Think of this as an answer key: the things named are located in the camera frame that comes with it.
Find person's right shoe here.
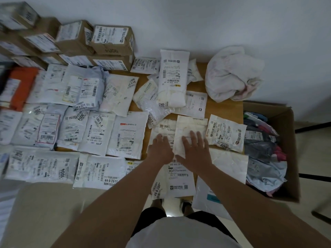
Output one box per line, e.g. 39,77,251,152
180,199,193,215

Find person's right forearm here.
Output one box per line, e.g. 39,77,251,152
193,163,331,248

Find cream plain mailer packet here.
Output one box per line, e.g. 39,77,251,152
173,115,209,160

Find person's right hand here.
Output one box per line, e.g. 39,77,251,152
175,130,213,174

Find spread of white shipping bags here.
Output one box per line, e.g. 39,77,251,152
0,49,248,200

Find small labelled mailer packet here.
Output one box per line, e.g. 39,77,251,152
147,119,177,154

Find person's black shorts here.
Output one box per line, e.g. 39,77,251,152
131,206,239,244

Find blue-grey shipping bag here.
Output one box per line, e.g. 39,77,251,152
73,66,110,112

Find open brown cardboard box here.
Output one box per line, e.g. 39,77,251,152
243,100,301,203

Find person's left hand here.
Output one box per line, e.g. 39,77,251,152
147,134,175,166

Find pile of colourful parcel bags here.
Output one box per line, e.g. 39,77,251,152
244,112,288,197

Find orange shipping bag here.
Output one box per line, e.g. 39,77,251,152
0,66,40,112

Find person's white shirt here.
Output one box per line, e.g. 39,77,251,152
126,216,242,248

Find large envelope with teal label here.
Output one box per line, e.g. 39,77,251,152
192,148,249,220

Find person's left forearm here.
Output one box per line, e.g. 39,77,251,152
50,158,174,248

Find white crumpled cloth bundle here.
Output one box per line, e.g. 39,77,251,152
205,46,265,103

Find stack of cardboard parcel boxes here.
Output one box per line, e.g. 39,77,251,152
0,1,135,72

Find black metal furniture frame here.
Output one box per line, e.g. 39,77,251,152
295,121,331,225

